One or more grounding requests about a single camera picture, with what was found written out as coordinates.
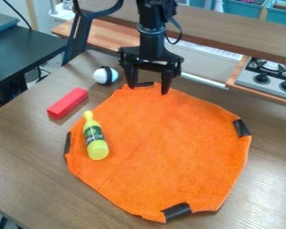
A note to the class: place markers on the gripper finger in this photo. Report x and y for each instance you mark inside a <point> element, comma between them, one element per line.
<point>129,77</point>
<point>167,83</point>

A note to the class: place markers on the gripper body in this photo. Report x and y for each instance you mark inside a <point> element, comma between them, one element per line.
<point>151,53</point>

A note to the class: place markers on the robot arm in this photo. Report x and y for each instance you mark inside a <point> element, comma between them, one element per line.
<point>151,15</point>

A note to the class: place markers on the orange cloth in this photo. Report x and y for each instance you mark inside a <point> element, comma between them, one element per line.
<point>159,150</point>

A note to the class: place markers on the white and black toy ball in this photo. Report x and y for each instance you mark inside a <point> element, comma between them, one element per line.
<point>106,75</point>

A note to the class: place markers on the red block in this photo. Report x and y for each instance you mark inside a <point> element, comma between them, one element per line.
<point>67,102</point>

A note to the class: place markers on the yellow toy bottle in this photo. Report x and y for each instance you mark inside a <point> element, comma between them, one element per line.
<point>94,137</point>

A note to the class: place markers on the teal storage bin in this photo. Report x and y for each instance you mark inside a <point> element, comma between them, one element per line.
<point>243,7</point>
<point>281,12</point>

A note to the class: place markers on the toy stove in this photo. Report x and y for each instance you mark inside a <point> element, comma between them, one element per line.
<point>270,78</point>

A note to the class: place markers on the black table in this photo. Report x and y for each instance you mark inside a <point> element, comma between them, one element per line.
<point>14,56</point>

